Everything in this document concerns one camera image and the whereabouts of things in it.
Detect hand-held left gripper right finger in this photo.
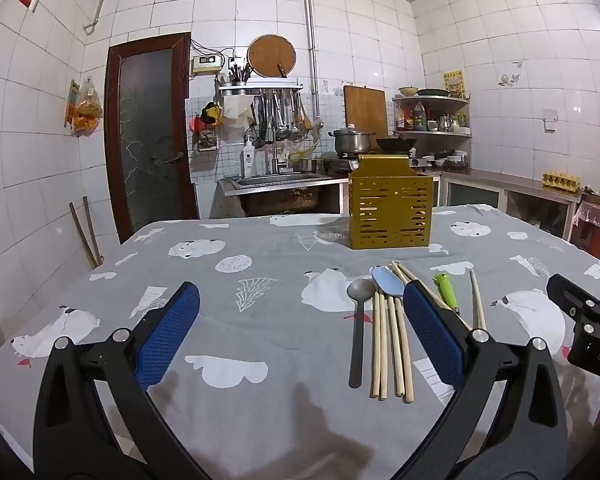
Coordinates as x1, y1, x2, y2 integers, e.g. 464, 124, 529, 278
395, 280, 568, 480

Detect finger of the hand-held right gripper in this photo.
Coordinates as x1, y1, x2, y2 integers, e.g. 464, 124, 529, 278
546, 274, 600, 333

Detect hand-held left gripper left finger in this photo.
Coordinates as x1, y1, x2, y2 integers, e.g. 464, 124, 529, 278
32, 281, 211, 480

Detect green handled peeler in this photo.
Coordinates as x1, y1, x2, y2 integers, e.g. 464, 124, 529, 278
433, 272, 462, 315

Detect group of wooden chopsticks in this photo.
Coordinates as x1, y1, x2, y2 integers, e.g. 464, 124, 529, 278
370, 261, 487, 403

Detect blue spoon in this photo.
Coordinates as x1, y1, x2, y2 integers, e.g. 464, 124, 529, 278
371, 266, 407, 300

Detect grey spoon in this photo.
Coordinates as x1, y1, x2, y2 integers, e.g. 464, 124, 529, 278
347, 279, 377, 388

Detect yellow perforated utensil holder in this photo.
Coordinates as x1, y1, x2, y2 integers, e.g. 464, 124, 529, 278
348, 155, 434, 250

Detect grey printed tablecloth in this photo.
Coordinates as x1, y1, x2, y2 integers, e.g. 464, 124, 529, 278
0, 204, 600, 480

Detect yellow egg carton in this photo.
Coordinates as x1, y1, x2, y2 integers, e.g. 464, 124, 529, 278
542, 172, 584, 192

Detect kitchen counter with cabinets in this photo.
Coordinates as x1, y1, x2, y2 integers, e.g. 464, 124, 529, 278
430, 166, 588, 241

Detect thin wooden stick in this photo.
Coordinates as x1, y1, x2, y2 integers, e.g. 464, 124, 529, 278
83, 196, 104, 266
69, 202, 99, 269

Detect bowls on counter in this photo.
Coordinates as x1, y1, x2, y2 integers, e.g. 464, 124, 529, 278
420, 150, 472, 169

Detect steel kitchen sink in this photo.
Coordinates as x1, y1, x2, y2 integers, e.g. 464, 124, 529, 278
222, 171, 349, 217

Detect black wok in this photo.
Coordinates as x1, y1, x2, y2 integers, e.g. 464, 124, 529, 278
376, 137, 417, 156

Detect brown wooden door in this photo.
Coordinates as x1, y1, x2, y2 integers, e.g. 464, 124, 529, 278
104, 32, 199, 246

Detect steel corner shelf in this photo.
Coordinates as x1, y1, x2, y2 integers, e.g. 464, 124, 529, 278
392, 95, 473, 139

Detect steel pot with lid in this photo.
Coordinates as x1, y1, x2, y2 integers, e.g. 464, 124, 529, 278
328, 125, 376, 156

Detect row of condiment bottles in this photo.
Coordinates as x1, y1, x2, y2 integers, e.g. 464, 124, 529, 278
396, 102, 437, 132

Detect red and yellow hanging items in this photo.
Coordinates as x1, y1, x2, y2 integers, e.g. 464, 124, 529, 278
190, 102, 226, 132

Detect rectangular wooden cutting board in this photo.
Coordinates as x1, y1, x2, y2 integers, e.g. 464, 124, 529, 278
343, 85, 389, 139

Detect white hanging plastic bag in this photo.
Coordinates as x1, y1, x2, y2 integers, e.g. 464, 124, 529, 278
222, 95, 254, 129

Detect orange plastic bag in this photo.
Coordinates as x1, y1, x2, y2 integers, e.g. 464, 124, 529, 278
72, 77, 104, 136

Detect row of hanging steel ladles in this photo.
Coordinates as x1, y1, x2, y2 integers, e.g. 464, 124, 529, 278
252, 91, 312, 147

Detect white electrical control box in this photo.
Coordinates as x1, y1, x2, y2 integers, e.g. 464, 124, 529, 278
190, 55, 224, 77

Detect round wooden cutting board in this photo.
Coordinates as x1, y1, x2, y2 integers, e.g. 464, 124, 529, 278
246, 35, 297, 79

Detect yellow wall poster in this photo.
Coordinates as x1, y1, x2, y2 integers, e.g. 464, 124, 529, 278
442, 70, 466, 99

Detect metal wall utensil rack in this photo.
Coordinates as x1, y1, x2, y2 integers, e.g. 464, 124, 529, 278
218, 79, 303, 97

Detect grey vertical wall pipe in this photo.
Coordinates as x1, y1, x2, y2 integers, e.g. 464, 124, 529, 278
304, 0, 322, 123

